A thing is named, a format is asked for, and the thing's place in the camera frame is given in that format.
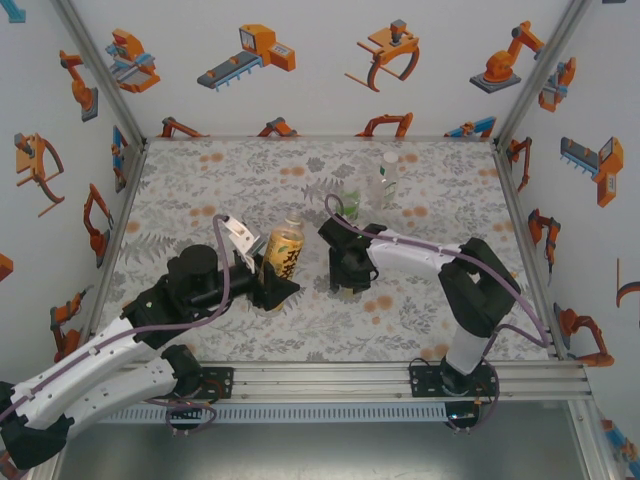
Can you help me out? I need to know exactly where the green label plastic bottle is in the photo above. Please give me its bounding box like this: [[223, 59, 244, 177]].
[[337, 184, 363, 225]]

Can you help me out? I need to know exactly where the yellow tea bottle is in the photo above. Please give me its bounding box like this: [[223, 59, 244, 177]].
[[259, 210, 306, 316]]

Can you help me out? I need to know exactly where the grey metal panel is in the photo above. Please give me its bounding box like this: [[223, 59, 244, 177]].
[[54, 422, 589, 480]]

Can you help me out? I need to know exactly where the aluminium frame leg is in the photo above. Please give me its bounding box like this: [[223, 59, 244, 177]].
[[568, 401, 620, 480], [27, 439, 69, 480]]

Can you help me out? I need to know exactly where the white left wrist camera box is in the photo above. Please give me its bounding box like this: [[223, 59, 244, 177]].
[[221, 216, 267, 274]]

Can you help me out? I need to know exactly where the slim aluminium table rail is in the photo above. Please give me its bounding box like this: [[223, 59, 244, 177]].
[[492, 142, 569, 361], [82, 139, 149, 346]]

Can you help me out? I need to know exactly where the clear plastic bottle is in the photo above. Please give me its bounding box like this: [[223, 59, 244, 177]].
[[368, 152, 401, 211]]

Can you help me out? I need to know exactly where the aluminium frame post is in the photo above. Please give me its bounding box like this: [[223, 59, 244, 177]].
[[49, 0, 147, 151], [492, 0, 596, 151]]

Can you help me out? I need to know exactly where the wide aluminium frame rail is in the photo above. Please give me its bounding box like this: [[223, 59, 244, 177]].
[[114, 362, 594, 405]]

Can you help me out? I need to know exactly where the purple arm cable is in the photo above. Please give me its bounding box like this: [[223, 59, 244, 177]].
[[323, 193, 551, 434], [0, 213, 236, 439]]

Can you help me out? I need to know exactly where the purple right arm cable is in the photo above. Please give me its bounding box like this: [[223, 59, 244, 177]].
[[323, 193, 551, 434]]

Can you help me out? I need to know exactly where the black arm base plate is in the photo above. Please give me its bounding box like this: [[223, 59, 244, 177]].
[[408, 366, 501, 400], [143, 367, 236, 400]]

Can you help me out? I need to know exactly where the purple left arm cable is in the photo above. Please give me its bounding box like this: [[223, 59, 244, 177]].
[[0, 213, 236, 439]]

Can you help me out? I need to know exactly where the perforated grey cable tray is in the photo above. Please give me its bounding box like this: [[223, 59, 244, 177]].
[[97, 403, 447, 424]]

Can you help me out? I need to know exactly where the floral tablecloth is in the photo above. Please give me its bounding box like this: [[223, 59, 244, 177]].
[[102, 138, 557, 364]]

